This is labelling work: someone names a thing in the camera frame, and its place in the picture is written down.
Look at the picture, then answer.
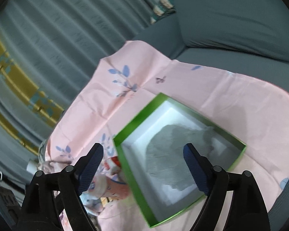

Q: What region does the grey cloth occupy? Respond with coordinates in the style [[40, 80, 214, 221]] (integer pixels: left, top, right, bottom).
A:
[[144, 124, 217, 194]]

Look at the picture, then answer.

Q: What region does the black device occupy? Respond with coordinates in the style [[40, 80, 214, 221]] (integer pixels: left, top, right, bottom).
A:
[[0, 185, 23, 225]]

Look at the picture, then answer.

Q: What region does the green cardboard box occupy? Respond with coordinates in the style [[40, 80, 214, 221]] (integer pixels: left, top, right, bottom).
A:
[[113, 92, 247, 229]]

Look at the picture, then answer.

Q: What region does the grey sofa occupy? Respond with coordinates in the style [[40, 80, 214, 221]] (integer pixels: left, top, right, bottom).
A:
[[132, 0, 289, 231]]

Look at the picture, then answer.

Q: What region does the patterned cushion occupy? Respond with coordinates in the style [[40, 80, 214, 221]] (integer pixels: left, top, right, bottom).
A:
[[149, 0, 178, 24]]

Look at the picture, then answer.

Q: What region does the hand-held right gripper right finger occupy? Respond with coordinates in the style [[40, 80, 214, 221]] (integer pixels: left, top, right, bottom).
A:
[[183, 143, 271, 231]]

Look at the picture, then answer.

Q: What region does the pale blue soft toy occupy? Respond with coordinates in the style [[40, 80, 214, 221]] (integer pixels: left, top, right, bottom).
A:
[[81, 188, 107, 216]]

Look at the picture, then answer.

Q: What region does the small white tube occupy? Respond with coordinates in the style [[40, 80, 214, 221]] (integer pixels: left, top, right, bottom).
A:
[[26, 160, 39, 173]]

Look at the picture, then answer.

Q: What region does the red and white packet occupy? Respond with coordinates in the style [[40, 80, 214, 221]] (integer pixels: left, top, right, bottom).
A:
[[103, 156, 122, 176]]

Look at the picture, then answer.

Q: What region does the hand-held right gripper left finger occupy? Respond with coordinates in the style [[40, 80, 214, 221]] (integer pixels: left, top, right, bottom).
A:
[[17, 143, 104, 231]]

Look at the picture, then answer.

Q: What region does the pink floral blanket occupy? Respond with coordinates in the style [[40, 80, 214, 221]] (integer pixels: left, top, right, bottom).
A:
[[39, 40, 289, 231]]

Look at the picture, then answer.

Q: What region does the grey curtain with yellow band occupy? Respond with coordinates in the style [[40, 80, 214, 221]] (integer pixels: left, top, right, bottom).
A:
[[0, 0, 180, 174]]

